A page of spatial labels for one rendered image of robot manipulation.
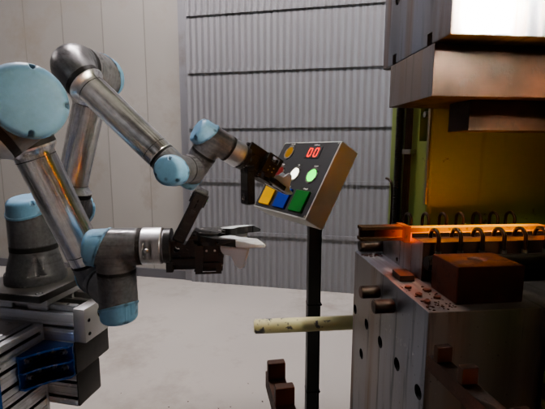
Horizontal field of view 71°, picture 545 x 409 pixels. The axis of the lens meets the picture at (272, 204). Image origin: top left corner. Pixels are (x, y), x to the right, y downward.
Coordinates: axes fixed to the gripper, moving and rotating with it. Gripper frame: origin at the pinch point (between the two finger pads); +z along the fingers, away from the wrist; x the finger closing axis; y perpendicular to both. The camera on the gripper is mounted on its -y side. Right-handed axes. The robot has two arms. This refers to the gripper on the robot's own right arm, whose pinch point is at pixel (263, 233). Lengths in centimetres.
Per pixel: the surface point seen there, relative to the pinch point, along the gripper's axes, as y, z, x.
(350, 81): -70, 84, -220
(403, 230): -0.4, 29.3, 1.6
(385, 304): 12.2, 22.6, 9.9
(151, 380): 100, -50, -110
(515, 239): 1, 51, 7
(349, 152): -16, 31, -44
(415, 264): 5.9, 30.7, 5.0
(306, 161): -13, 19, -53
